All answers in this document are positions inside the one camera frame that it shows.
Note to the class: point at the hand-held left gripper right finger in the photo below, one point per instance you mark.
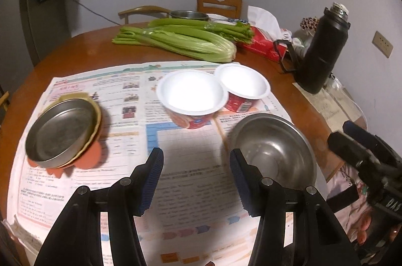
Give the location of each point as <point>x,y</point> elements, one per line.
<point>243,187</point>

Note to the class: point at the yellow plastic plate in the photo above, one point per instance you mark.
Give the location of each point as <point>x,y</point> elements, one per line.
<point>98,120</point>

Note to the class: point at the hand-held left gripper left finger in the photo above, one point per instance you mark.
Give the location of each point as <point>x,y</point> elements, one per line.
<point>150,184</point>

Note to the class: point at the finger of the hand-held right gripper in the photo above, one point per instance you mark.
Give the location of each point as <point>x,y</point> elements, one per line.
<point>367,137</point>
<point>351,149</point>

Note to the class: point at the round metal plate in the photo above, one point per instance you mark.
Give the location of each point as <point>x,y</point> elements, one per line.
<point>59,128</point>

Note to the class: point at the grey refrigerator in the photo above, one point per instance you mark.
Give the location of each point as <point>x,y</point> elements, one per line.
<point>47,27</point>

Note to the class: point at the wall socket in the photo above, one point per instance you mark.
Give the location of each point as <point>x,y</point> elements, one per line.
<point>382,44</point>

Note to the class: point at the person's right hand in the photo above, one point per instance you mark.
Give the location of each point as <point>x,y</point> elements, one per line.
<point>367,226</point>

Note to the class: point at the brown spotted ornament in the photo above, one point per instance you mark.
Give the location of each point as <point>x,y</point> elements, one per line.
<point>309,23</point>

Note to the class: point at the white bowl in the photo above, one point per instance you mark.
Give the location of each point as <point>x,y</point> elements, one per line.
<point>221,18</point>

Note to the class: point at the wooden chair with cutout backrest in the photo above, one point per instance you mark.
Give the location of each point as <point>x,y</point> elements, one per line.
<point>207,2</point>

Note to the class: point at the beige paper sheet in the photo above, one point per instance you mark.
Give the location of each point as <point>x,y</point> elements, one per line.
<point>329,109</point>

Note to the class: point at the printed newspaper stack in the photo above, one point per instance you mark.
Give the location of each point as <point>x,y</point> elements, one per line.
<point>194,165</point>

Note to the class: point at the red tissue box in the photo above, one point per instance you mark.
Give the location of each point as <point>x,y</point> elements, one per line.
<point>260,43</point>

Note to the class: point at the wooden chair with white seat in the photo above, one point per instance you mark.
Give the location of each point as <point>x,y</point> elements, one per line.
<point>3,101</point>

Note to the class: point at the celery bunch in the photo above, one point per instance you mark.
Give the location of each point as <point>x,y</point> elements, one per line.
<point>188,43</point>

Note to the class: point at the wooden chair with curved backrest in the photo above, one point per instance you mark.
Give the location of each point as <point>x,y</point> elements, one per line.
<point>144,11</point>

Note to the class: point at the stainless steel bowl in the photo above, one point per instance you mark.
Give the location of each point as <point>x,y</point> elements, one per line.
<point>273,143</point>

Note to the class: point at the steel pot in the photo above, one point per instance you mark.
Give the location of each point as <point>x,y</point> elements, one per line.
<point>188,15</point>

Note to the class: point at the large red paper noodle bowl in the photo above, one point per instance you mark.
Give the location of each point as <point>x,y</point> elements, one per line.
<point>188,93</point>

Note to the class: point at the pink patterned clothing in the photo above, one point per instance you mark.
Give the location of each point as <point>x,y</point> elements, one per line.
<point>342,187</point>

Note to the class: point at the black thermos bottle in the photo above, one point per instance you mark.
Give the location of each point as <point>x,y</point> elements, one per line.
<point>320,58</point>

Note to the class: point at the small red paper noodle bowl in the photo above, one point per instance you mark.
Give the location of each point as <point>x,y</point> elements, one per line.
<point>241,80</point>

